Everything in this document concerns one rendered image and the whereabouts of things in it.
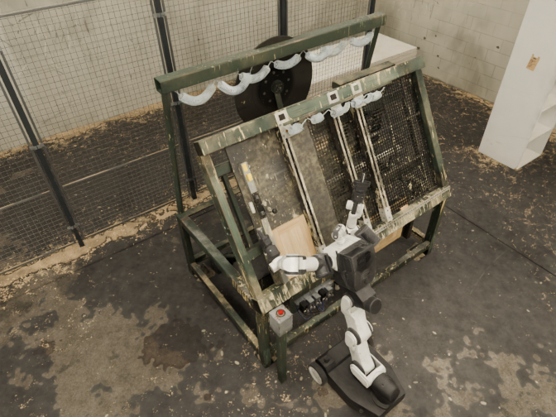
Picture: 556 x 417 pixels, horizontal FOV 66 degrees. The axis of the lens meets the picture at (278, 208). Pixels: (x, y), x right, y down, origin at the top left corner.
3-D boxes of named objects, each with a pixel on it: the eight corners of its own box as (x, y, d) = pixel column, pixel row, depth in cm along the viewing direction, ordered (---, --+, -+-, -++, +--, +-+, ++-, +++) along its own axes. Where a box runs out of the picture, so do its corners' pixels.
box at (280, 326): (279, 337, 301) (279, 323, 289) (269, 326, 308) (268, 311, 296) (292, 329, 306) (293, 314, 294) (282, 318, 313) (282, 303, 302)
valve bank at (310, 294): (301, 328, 327) (302, 309, 312) (289, 315, 336) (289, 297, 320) (348, 295, 349) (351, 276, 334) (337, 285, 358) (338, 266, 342)
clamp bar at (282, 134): (316, 261, 337) (335, 266, 316) (266, 115, 306) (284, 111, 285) (325, 255, 341) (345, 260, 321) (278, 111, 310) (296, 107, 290)
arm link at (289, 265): (276, 272, 270) (282, 274, 252) (276, 256, 271) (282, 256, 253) (293, 272, 272) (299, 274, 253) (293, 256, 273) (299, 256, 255)
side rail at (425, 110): (433, 187, 410) (443, 187, 400) (405, 73, 381) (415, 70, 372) (438, 184, 413) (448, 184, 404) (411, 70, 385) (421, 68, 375)
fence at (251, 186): (281, 282, 322) (284, 284, 318) (237, 164, 297) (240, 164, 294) (286, 280, 324) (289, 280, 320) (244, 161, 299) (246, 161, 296)
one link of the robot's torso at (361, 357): (379, 369, 337) (375, 324, 315) (361, 384, 328) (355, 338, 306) (365, 357, 349) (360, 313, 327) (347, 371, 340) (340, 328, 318)
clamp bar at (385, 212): (380, 222, 369) (401, 225, 348) (341, 87, 338) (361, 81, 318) (388, 218, 373) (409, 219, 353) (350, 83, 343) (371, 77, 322)
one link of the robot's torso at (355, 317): (375, 337, 320) (370, 289, 298) (358, 351, 313) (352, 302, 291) (360, 327, 332) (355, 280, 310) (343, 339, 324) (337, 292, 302)
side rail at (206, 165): (250, 297, 316) (257, 301, 306) (195, 156, 287) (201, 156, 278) (256, 293, 318) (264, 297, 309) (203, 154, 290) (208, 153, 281)
